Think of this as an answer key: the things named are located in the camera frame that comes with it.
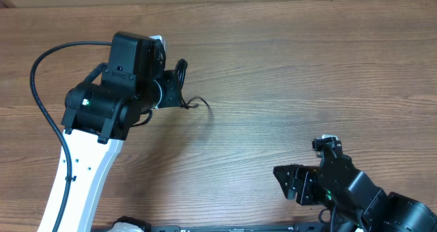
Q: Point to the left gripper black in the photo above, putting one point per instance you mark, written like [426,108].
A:
[171,96]

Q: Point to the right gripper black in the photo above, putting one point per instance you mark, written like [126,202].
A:
[298,180]

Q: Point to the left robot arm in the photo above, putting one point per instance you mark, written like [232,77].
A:
[99,112]

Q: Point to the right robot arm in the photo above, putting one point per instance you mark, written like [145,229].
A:
[350,194]

